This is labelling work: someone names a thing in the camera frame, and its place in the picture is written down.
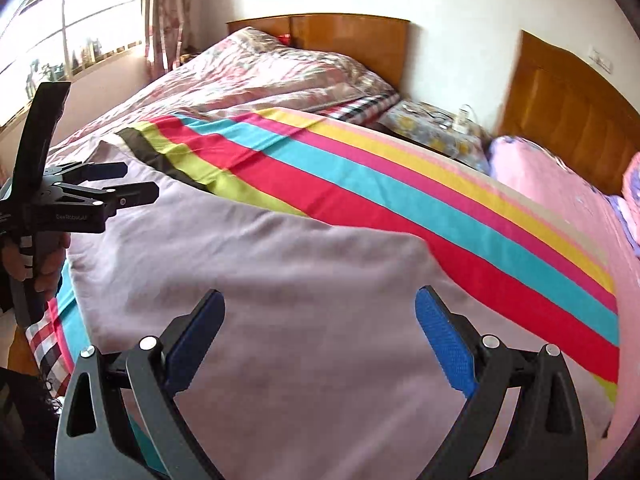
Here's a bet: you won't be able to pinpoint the person's left hand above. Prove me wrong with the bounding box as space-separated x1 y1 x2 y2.
0 235 72 301

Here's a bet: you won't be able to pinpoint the ribbed wooden headboard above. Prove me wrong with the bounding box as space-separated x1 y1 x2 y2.
497 30 640 197

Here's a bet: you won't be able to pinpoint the striped colourful blanket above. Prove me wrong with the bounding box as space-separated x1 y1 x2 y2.
25 106 622 480

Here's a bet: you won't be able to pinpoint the white charger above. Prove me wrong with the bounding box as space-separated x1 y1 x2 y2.
452 104 479 134

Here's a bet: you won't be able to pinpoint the plaid bed sheet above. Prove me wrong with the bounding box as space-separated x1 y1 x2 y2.
25 91 402 397

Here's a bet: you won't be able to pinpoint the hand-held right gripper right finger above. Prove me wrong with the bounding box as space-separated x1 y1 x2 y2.
415 285 590 480

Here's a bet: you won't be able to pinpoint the nightstand with floral cover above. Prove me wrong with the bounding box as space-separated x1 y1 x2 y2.
377 100 493 176

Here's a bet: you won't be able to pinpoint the mauve pants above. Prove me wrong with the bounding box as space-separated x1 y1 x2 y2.
67 140 615 480

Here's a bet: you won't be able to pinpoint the rolled pink quilt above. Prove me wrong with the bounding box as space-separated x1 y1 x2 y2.
620 151 640 261

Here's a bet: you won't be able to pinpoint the barred window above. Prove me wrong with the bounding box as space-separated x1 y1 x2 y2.
0 0 152 127

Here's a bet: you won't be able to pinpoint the pink floral quilt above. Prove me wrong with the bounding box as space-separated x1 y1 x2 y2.
47 26 397 161

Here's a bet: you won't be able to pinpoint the pink bed sheet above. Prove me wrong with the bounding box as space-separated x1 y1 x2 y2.
487 135 640 461

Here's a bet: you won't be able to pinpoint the pink patterned curtain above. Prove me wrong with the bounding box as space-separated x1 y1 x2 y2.
142 0 197 79

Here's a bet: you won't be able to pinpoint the person's dark clothing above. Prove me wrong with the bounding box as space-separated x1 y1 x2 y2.
0 365 63 480

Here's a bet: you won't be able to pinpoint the plain wooden headboard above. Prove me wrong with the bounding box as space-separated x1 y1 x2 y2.
226 13 411 91

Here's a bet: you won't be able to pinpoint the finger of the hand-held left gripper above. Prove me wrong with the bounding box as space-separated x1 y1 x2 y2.
100 181 161 209
64 161 127 182

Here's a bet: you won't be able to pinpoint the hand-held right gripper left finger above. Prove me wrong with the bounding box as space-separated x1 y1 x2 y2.
54 289 227 480

